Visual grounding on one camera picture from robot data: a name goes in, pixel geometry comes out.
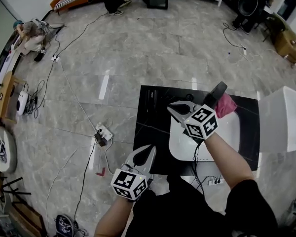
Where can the dark patterned cushion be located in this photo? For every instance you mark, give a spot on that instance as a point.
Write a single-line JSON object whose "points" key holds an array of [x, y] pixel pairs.
{"points": [[64, 226]]}

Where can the black frame wooden chair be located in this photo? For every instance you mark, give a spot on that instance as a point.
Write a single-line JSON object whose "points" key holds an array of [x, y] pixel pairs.
{"points": [[22, 216]]}

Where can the pink cloth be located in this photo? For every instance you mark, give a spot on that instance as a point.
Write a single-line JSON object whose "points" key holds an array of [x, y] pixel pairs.
{"points": [[225, 106]]}

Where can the white bathtub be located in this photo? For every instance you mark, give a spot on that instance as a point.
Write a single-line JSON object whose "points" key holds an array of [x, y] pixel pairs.
{"points": [[276, 120]]}

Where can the white low platform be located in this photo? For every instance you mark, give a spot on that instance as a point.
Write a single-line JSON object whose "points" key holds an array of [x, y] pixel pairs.
{"points": [[2, 68]]}

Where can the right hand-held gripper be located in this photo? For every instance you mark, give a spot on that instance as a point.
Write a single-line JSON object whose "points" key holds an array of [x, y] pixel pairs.
{"points": [[202, 122]]}

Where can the person's left forearm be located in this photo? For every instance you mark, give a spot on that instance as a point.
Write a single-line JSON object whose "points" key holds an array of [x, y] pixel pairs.
{"points": [[112, 218]]}

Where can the person's black clothing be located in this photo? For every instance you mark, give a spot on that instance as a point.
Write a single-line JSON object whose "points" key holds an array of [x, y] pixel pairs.
{"points": [[187, 213]]}

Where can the white rounded appliance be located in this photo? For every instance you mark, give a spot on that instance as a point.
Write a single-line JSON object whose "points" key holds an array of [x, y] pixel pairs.
{"points": [[22, 102]]}

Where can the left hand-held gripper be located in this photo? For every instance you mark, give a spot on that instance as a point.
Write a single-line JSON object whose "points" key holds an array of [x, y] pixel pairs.
{"points": [[128, 184]]}

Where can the white power strip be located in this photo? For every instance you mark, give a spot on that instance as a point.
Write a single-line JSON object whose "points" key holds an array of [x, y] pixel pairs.
{"points": [[55, 58], [215, 181], [244, 51], [106, 132]]}

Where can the black power adapter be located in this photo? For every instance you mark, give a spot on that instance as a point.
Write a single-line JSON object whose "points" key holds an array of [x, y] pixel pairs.
{"points": [[100, 140]]}

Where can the black faucet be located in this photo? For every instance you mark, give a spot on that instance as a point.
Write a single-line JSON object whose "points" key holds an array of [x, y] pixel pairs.
{"points": [[215, 92]]}

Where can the grey round patterned cushion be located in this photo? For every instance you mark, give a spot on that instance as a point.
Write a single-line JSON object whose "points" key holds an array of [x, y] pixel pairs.
{"points": [[7, 152]]}

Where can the person's right forearm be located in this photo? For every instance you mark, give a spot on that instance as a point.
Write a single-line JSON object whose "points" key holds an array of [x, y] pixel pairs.
{"points": [[227, 157]]}

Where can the black vanity with white sink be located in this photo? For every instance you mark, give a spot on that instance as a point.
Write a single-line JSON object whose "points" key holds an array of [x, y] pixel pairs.
{"points": [[153, 144]]}

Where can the cardboard box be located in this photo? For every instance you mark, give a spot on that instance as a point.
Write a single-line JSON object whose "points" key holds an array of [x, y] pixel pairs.
{"points": [[289, 44]]}

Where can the dark wicker chair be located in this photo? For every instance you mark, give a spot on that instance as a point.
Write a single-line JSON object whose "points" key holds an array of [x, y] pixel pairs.
{"points": [[273, 25]]}

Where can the wooden table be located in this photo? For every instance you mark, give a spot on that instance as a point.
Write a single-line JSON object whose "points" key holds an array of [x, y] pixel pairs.
{"points": [[3, 95]]}

